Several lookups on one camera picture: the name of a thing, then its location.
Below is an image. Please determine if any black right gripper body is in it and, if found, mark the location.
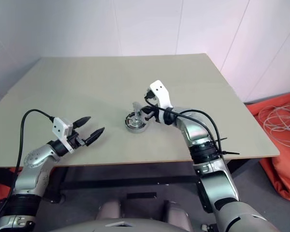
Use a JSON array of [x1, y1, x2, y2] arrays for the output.
[[144, 88, 161, 122]]

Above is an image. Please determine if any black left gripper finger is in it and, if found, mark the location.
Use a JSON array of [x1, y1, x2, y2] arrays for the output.
[[72, 116, 91, 129], [86, 127, 105, 146]]

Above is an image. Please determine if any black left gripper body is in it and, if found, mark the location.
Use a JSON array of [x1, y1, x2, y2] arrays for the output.
[[67, 130, 91, 151]]

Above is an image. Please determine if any round motor housing with windings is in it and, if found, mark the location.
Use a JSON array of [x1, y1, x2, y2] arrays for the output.
[[124, 111, 150, 134]]

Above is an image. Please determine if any black rectangular plate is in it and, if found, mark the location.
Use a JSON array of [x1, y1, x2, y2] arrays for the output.
[[126, 192, 158, 201]]

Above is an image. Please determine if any small orange cushion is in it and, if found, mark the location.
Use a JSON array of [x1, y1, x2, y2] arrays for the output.
[[0, 178, 16, 202]]

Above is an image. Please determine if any grey robot torso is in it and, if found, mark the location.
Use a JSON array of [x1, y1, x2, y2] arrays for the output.
[[47, 218, 194, 232]]

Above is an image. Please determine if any large orange beanbag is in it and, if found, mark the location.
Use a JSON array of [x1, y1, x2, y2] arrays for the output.
[[246, 90, 290, 205]]

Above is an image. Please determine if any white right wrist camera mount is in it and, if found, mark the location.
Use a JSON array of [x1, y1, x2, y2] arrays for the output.
[[149, 79, 174, 124]]

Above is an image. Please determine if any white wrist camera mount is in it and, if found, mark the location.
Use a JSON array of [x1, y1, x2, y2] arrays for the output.
[[149, 79, 174, 124], [51, 116, 74, 154]]

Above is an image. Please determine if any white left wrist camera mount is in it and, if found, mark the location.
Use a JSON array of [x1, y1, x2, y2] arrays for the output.
[[51, 116, 74, 154]]

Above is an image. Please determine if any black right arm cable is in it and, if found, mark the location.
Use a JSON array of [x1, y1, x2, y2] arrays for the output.
[[145, 95, 223, 155]]

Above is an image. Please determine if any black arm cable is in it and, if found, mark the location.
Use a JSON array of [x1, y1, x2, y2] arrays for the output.
[[145, 95, 223, 155], [0, 109, 57, 223]]

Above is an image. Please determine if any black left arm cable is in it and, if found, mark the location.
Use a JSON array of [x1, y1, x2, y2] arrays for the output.
[[0, 109, 57, 223]]

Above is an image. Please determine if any black table frame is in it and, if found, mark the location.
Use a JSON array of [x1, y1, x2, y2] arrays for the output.
[[40, 158, 264, 206]]

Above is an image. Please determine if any coiled white cable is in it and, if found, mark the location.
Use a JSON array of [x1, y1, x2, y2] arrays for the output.
[[258, 98, 290, 148]]

